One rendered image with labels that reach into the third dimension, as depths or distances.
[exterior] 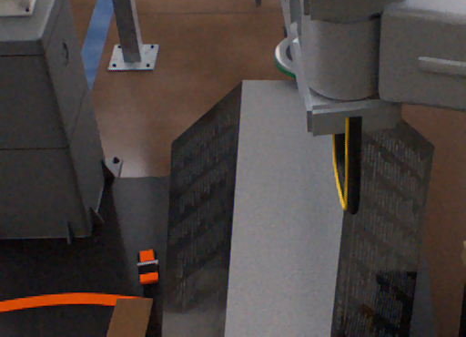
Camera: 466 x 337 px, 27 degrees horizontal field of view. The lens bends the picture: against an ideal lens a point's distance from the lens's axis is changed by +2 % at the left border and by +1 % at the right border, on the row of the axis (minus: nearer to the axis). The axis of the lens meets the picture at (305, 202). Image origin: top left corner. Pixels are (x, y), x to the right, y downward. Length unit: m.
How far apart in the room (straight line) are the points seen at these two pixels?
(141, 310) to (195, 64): 1.59
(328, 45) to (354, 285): 0.61
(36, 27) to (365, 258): 1.34
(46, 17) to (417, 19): 1.59
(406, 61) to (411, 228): 0.77
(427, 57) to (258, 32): 2.73
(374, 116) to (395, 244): 0.54
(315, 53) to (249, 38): 2.58
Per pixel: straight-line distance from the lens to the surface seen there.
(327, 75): 1.93
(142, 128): 4.00
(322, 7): 1.82
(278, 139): 2.55
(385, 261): 2.36
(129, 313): 3.08
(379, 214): 2.45
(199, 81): 4.24
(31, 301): 3.36
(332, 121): 1.97
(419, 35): 1.84
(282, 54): 2.78
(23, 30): 3.09
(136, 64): 4.38
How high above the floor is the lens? 2.41
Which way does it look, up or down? 42 degrees down
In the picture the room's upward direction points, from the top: 2 degrees counter-clockwise
